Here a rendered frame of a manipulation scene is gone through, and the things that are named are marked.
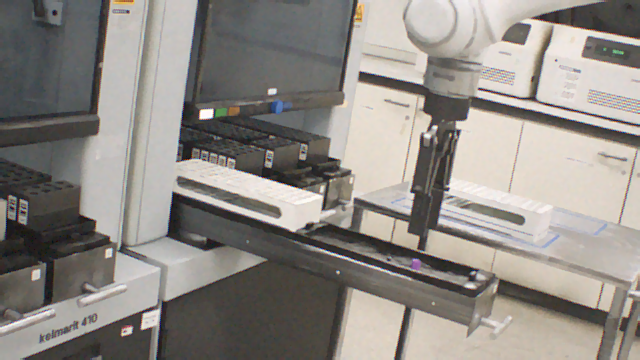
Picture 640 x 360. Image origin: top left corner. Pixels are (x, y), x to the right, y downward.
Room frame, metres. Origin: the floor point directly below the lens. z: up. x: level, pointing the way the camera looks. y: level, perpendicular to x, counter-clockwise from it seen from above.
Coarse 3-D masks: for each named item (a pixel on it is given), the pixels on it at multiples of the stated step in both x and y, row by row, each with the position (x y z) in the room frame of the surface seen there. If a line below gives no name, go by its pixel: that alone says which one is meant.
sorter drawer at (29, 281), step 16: (0, 256) 1.02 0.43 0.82; (16, 256) 1.05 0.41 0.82; (32, 256) 1.06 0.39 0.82; (0, 272) 1.00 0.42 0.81; (16, 272) 1.02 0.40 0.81; (32, 272) 1.04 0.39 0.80; (0, 288) 0.99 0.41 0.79; (16, 288) 1.02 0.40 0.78; (32, 288) 1.05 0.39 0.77; (0, 304) 0.99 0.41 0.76; (16, 304) 1.02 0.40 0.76; (32, 304) 1.05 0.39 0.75; (0, 320) 1.00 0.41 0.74; (16, 320) 0.99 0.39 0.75; (32, 320) 0.99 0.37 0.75; (0, 336) 0.94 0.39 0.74
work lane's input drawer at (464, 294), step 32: (192, 224) 1.47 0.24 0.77; (224, 224) 1.44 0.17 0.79; (256, 224) 1.42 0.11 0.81; (320, 224) 1.46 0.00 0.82; (288, 256) 1.38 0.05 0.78; (320, 256) 1.35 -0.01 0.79; (352, 256) 1.33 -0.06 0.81; (384, 256) 1.38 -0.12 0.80; (416, 256) 1.40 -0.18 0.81; (384, 288) 1.29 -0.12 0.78; (416, 288) 1.27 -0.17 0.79; (448, 288) 1.26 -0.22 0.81; (480, 288) 1.26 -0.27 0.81; (480, 320) 1.28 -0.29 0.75; (512, 320) 1.31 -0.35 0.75
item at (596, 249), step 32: (384, 192) 1.78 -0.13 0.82; (352, 224) 1.69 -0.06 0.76; (448, 224) 1.60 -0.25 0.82; (576, 224) 1.79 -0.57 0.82; (608, 224) 1.84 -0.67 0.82; (544, 256) 1.50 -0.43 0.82; (576, 256) 1.52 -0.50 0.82; (608, 256) 1.56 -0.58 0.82; (352, 288) 1.70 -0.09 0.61; (608, 320) 1.43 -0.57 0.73; (608, 352) 1.42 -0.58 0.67
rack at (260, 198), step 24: (192, 168) 1.54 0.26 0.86; (216, 168) 1.56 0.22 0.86; (192, 192) 1.49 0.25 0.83; (216, 192) 1.52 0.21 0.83; (240, 192) 1.45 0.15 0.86; (264, 192) 1.45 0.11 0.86; (288, 192) 1.47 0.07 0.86; (264, 216) 1.42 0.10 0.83; (288, 216) 1.40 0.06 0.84; (312, 216) 1.45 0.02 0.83
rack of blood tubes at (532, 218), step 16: (448, 192) 1.66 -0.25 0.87; (464, 192) 1.65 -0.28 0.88; (480, 192) 1.67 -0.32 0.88; (496, 192) 1.69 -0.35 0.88; (448, 208) 1.66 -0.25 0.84; (464, 208) 1.72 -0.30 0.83; (480, 208) 1.73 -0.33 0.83; (496, 208) 1.71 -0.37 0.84; (512, 208) 1.60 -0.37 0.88; (528, 208) 1.60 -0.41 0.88; (544, 208) 1.62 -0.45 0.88; (480, 224) 1.62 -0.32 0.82; (496, 224) 1.61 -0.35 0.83; (512, 224) 1.59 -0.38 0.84; (528, 224) 1.58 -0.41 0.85; (544, 224) 1.61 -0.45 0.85; (528, 240) 1.57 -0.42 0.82
